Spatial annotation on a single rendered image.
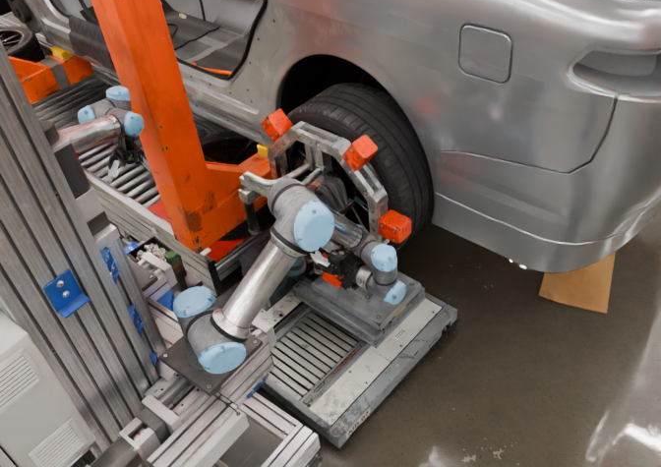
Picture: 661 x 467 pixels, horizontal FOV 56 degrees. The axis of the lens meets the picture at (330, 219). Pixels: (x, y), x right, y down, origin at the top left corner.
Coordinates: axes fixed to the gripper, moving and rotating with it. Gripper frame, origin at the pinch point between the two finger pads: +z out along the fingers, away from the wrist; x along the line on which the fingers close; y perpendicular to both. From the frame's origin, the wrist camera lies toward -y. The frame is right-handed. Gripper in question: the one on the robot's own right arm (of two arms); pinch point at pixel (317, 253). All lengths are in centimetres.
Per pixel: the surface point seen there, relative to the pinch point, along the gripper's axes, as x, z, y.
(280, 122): -24, 37, 27
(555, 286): -108, -43, -82
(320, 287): -26, 32, -61
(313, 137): -21.2, 17.3, 29.0
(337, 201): -10.1, -2.4, 17.3
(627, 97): -48, -73, 59
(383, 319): -29, -2, -61
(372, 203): -20.3, -8.4, 12.4
